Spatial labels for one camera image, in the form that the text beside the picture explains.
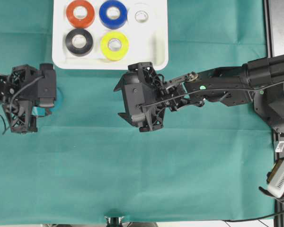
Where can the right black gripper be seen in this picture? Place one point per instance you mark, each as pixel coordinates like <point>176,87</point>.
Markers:
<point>140,87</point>

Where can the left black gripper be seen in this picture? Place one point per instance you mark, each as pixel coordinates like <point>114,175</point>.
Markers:
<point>20,99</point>

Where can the yellow tape roll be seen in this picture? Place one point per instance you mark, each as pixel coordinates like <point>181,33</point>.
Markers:
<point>114,45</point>

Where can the black tape roll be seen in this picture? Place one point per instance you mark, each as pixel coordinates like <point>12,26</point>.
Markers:
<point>79,42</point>

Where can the blue tape roll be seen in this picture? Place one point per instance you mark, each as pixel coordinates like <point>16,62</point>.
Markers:
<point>113,14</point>

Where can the red tape roll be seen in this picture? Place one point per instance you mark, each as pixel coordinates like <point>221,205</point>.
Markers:
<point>80,13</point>

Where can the white tape roll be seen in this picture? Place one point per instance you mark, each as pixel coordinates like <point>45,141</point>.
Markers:
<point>140,15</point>

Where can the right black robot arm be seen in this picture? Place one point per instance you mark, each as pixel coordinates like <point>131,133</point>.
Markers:
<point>230,86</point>

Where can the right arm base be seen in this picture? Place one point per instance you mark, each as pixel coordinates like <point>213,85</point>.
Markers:
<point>269,105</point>

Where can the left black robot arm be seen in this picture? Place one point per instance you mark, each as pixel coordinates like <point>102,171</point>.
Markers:
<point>2,93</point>

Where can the teal tape roll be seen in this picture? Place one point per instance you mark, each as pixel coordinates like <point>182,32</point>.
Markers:
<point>43,112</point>

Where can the white plastic case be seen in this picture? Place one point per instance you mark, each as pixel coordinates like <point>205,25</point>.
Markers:
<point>144,44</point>

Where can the white perforated device box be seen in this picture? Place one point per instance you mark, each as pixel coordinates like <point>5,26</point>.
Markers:
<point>276,185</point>

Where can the black camera clamp mount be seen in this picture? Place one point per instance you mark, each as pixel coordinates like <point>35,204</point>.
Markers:
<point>114,221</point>

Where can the small white bracket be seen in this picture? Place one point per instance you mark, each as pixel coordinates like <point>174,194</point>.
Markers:
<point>278,146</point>

